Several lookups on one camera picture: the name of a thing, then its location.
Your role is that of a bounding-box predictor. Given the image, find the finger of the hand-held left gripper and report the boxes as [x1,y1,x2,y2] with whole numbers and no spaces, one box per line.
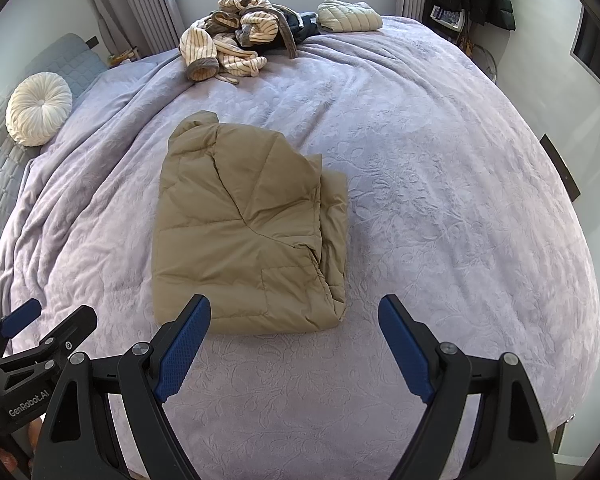
[0,305,98,371]
[0,298,42,356]

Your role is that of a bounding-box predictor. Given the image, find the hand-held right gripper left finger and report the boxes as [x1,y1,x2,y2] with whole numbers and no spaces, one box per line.
[32,294,212,480]

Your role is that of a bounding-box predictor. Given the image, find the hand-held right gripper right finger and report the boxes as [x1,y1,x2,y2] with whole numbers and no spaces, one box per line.
[377,294,558,480]

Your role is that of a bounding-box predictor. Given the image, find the khaki puffer jacket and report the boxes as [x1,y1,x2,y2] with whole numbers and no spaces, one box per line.
[151,112,349,336]

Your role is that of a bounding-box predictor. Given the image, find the lavender embossed blanket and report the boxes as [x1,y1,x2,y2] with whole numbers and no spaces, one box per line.
[0,15,593,476]

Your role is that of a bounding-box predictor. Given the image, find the grey quilted headboard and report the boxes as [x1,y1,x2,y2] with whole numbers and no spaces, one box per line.
[0,32,106,286]

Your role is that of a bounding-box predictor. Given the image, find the round white pleated cushion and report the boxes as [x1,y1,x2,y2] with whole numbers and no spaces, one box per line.
[5,72,73,147]

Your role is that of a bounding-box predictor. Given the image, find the black rectangular board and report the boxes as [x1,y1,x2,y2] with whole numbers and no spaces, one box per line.
[540,134,581,203]

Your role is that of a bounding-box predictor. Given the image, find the wooden bedside table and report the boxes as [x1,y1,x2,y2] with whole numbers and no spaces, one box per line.
[107,50,141,68]

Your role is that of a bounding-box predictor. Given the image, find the white floor fan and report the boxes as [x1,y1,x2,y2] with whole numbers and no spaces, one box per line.
[467,42,498,81]

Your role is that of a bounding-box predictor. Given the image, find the cream striped fleece garment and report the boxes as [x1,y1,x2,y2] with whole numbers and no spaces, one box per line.
[179,0,301,85]

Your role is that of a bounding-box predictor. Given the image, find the folded cream puffer jacket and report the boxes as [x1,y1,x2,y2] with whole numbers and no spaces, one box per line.
[316,0,383,33]

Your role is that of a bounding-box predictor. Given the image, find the dark navy garment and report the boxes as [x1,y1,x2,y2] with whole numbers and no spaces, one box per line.
[275,10,323,48]

